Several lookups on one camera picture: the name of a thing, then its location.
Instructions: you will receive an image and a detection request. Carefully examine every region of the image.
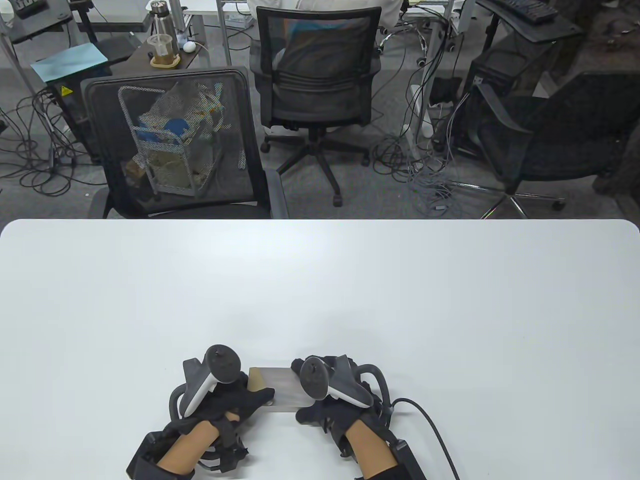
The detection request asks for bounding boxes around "person's left forearm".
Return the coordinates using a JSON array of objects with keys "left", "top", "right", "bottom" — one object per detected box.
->
[{"left": 157, "top": 412, "right": 241, "bottom": 473}]

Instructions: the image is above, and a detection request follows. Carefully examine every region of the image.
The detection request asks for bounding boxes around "black stand tray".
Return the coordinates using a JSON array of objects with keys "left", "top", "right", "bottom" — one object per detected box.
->
[{"left": 9, "top": 0, "right": 74, "bottom": 45}]

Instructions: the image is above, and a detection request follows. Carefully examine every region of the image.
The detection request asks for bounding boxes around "person's left hand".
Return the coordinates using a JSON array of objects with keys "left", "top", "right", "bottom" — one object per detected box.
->
[{"left": 162, "top": 370, "right": 276, "bottom": 436}]

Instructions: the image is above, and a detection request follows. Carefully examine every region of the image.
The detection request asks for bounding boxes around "black chrome-base office chair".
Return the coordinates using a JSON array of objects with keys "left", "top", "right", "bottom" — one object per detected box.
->
[{"left": 445, "top": 70, "right": 640, "bottom": 220}]

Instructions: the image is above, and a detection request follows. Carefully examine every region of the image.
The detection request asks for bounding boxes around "steel-lid water bottle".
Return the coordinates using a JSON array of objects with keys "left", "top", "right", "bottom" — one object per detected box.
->
[{"left": 151, "top": 1, "right": 174, "bottom": 38}]

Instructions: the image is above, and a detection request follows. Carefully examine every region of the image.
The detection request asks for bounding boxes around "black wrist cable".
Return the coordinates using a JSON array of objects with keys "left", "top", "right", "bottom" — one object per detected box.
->
[{"left": 390, "top": 398, "right": 461, "bottom": 480}]

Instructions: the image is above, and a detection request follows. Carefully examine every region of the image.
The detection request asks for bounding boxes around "grey right hand controller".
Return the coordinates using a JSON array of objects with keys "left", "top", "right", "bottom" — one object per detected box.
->
[{"left": 300, "top": 355, "right": 390, "bottom": 410}]

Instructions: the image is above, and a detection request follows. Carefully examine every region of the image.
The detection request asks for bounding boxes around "black keyboard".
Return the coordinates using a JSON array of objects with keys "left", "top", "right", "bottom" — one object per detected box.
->
[{"left": 492, "top": 0, "right": 559, "bottom": 25}]

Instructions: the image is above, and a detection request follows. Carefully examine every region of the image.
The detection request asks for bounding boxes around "grey left hand controller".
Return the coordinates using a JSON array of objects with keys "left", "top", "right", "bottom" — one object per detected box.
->
[{"left": 169, "top": 344, "right": 242, "bottom": 421}]

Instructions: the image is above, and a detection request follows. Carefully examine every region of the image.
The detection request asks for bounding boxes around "kraft pull-out pencil case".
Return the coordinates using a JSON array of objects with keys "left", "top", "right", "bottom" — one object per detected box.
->
[{"left": 247, "top": 366, "right": 313, "bottom": 412}]

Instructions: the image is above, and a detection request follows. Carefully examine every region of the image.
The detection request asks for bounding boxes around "grey hand controller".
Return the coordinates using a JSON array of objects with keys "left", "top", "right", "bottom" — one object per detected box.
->
[
  {"left": 300, "top": 355, "right": 390, "bottom": 410},
  {"left": 169, "top": 344, "right": 242, "bottom": 421}
]

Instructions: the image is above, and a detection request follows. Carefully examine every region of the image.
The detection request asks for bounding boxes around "black cabinet yellow label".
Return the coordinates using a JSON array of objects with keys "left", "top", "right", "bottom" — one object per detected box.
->
[{"left": 47, "top": 75, "right": 108, "bottom": 166}]

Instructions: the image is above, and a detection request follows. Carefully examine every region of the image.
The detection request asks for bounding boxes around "tangle of black floor cables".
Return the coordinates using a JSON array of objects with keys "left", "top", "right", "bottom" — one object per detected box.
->
[{"left": 0, "top": 85, "right": 103, "bottom": 197}]

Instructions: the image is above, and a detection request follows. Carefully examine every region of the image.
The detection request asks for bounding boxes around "teal sheet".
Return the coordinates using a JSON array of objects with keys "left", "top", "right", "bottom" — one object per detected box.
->
[{"left": 30, "top": 42, "right": 109, "bottom": 84}]

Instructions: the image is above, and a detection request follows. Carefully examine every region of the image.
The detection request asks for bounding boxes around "tangle of grey floor cables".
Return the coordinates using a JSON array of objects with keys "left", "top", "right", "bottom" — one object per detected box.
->
[{"left": 372, "top": 10, "right": 473, "bottom": 216}]

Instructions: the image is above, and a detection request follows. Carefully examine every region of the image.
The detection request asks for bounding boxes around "black right wrist mount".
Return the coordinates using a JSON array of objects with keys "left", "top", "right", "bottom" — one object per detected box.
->
[{"left": 340, "top": 430, "right": 428, "bottom": 480}]

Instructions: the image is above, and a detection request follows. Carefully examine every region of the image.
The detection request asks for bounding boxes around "dark brown side desk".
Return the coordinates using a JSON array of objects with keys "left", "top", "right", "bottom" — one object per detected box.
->
[{"left": 107, "top": 37, "right": 213, "bottom": 72}]

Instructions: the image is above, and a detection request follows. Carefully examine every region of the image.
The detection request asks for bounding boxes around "black keyboard tray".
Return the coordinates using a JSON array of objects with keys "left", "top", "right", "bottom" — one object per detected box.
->
[{"left": 475, "top": 0, "right": 583, "bottom": 45}]

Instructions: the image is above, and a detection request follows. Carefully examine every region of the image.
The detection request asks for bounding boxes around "wire basket cart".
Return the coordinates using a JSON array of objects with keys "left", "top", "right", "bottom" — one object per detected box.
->
[{"left": 118, "top": 82, "right": 227, "bottom": 198}]

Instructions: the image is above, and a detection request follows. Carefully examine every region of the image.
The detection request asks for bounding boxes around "black mesh swivel chair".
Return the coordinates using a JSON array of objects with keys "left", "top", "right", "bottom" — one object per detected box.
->
[{"left": 248, "top": 5, "right": 383, "bottom": 208}]

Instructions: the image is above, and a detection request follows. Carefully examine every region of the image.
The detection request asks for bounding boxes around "black wrist mount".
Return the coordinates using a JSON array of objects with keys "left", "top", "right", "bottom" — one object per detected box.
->
[
  {"left": 125, "top": 420, "right": 249, "bottom": 480},
  {"left": 340, "top": 430, "right": 428, "bottom": 480}
]

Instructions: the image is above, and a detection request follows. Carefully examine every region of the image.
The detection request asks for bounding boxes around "person's right hand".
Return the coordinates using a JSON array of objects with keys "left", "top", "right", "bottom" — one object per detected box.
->
[{"left": 290, "top": 355, "right": 393, "bottom": 448}]

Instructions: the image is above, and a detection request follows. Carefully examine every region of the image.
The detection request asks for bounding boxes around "black left wrist mount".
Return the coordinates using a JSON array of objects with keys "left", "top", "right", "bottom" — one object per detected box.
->
[{"left": 125, "top": 420, "right": 249, "bottom": 480}]

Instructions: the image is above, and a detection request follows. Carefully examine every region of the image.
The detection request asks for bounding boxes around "black mesh armchair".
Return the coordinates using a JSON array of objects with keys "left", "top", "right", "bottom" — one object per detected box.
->
[{"left": 80, "top": 66, "right": 290, "bottom": 220}]

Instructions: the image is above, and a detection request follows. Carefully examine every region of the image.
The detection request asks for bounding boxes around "glass cup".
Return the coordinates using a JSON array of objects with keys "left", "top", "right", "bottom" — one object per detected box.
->
[{"left": 146, "top": 34, "right": 181, "bottom": 68}]

